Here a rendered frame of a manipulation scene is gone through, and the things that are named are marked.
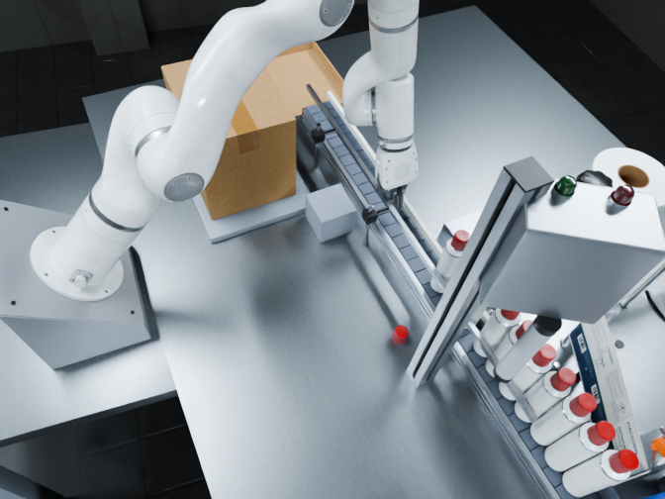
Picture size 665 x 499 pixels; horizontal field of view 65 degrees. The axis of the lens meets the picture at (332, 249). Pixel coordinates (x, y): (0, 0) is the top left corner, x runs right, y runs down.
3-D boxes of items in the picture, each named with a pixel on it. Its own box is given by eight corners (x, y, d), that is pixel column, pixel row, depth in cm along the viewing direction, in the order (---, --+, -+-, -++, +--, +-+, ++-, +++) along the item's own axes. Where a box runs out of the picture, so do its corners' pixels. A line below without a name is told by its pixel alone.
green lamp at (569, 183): (574, 200, 65) (582, 188, 63) (553, 197, 65) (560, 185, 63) (572, 185, 66) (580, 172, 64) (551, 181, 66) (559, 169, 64)
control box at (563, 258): (594, 326, 77) (671, 253, 61) (478, 306, 77) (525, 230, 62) (586, 268, 82) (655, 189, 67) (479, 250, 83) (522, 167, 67)
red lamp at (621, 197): (631, 210, 64) (641, 198, 62) (610, 206, 64) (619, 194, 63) (627, 194, 66) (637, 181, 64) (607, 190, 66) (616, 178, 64)
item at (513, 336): (513, 373, 115) (550, 333, 98) (493, 383, 113) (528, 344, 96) (499, 352, 117) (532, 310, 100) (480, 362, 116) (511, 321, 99)
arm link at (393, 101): (373, 141, 119) (414, 139, 118) (370, 83, 111) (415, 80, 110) (373, 125, 125) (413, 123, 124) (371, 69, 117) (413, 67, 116)
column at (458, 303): (433, 379, 118) (555, 180, 63) (417, 387, 117) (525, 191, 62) (423, 362, 120) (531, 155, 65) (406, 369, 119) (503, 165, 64)
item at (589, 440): (574, 464, 105) (628, 438, 88) (554, 476, 103) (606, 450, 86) (558, 441, 107) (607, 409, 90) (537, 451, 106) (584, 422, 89)
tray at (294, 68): (350, 101, 170) (351, 91, 167) (276, 122, 162) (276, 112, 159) (312, 49, 185) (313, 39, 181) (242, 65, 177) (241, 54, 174)
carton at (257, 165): (296, 194, 144) (296, 119, 121) (212, 221, 137) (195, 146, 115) (257, 124, 159) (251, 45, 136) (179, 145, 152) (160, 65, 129)
